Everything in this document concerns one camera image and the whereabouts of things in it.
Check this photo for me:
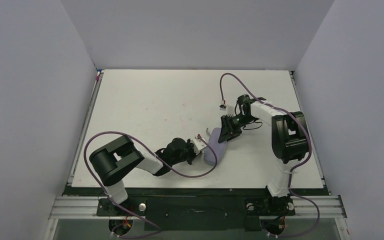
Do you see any purple zippered umbrella case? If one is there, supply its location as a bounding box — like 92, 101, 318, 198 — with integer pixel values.
203, 127, 228, 166

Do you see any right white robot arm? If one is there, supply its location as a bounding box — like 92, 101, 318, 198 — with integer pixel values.
217, 94, 312, 216

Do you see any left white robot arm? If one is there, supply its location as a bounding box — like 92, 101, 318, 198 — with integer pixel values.
88, 135, 206, 212

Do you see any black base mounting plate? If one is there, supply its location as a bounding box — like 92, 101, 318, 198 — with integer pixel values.
63, 186, 327, 235

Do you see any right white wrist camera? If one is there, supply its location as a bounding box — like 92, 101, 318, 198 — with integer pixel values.
219, 104, 236, 116

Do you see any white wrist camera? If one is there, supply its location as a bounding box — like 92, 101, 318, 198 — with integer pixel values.
219, 104, 236, 116
191, 134, 207, 155

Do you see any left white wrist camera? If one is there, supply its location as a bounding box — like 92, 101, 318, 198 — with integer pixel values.
191, 134, 207, 155

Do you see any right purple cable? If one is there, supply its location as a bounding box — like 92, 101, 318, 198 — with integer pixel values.
219, 72, 321, 239

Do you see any purple cable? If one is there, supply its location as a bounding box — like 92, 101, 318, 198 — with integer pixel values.
219, 72, 321, 239
83, 131, 219, 239

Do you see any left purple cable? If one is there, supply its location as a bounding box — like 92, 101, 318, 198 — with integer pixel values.
83, 131, 219, 239

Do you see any aluminium left side rail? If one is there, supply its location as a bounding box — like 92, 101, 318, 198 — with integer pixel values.
66, 69, 105, 186

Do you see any aluminium front rail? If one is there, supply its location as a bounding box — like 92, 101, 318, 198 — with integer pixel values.
49, 195, 347, 220

